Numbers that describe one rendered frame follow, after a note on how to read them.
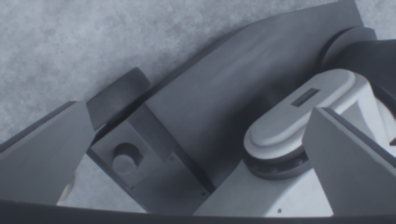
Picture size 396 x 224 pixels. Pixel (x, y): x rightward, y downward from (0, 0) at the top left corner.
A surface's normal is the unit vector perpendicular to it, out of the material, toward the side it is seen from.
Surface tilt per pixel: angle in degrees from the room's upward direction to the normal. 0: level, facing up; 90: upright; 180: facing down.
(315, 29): 0
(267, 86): 0
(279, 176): 38
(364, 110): 0
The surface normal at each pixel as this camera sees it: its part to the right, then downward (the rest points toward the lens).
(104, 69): 0.16, 0.25
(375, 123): -0.07, -0.07
